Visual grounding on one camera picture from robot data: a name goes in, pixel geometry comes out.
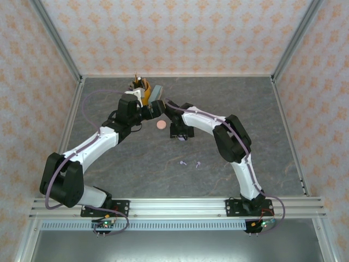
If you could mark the pink earbud charging case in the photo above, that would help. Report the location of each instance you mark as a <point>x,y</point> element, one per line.
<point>161,124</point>

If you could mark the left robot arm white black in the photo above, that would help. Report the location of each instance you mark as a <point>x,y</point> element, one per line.
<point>90,144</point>

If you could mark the grey-blue eraser block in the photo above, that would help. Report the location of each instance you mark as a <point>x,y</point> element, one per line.
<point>156,92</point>

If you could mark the yellow pencil cup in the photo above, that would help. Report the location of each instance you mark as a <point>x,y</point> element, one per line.
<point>148,92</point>

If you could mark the beige wooden pencil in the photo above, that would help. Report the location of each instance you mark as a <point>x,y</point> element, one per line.
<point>144,82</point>

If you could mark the black pen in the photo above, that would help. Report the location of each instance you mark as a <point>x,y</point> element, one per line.
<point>139,81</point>

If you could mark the orange pencil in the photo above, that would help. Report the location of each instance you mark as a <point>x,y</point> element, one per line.
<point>135,76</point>

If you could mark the grey metal panel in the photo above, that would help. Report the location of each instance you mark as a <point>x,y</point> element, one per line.
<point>177,248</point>

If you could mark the aluminium table back rail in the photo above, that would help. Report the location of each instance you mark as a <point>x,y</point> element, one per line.
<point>218,75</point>

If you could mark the aluminium table side rail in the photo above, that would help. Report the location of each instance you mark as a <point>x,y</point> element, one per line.
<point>289,136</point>
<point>66,136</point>

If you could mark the wide aluminium mounting rail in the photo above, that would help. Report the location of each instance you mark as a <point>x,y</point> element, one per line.
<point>177,207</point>

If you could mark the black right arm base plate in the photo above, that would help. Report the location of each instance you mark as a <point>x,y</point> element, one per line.
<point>231,208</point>

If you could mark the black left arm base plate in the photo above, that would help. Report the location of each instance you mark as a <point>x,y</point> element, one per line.
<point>122,208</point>

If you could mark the aluminium frame post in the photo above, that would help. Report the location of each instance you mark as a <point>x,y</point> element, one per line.
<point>56,38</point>
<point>297,38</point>

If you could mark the small black rail bracket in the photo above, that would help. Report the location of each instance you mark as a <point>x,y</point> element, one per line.
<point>302,183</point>

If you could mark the aluminium lower frame leg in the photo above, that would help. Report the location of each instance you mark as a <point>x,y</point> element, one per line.
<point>26,245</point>
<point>325,245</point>

